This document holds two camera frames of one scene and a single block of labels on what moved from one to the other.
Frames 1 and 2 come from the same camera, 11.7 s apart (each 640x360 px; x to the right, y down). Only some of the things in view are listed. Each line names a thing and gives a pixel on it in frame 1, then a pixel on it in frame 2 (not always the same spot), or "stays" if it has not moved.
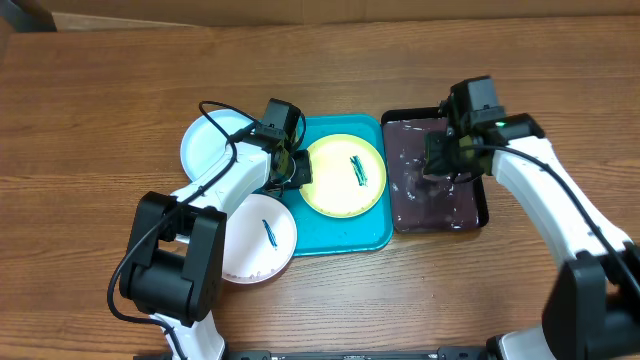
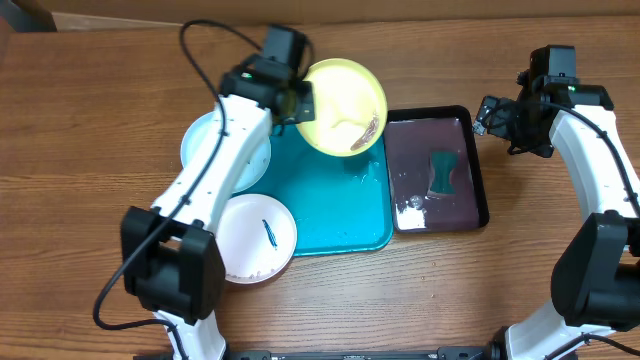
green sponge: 438,155 to 442,165
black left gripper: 303,174 to 306,110
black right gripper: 475,168 to 541,146
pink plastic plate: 260,239 stays
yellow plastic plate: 349,176 to 350,108
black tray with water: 424,203 stays
